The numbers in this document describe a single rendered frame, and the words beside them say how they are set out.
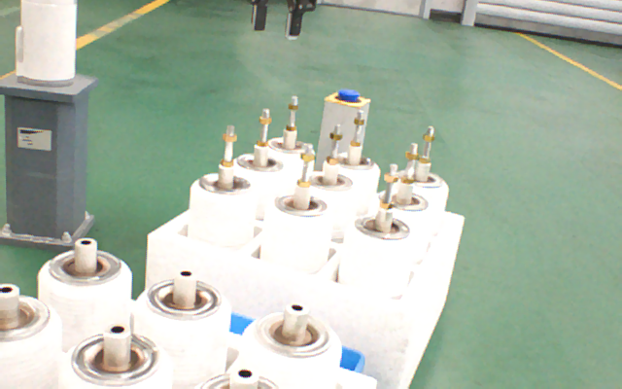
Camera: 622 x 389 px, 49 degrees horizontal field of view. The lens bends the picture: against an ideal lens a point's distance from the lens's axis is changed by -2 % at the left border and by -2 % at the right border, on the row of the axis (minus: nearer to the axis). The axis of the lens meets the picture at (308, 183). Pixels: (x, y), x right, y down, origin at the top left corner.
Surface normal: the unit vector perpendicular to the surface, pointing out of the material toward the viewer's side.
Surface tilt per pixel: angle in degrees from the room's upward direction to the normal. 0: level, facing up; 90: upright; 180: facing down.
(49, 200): 90
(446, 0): 90
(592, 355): 0
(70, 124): 91
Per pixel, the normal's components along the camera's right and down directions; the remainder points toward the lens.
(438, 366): 0.13, -0.93
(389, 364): -0.36, 0.28
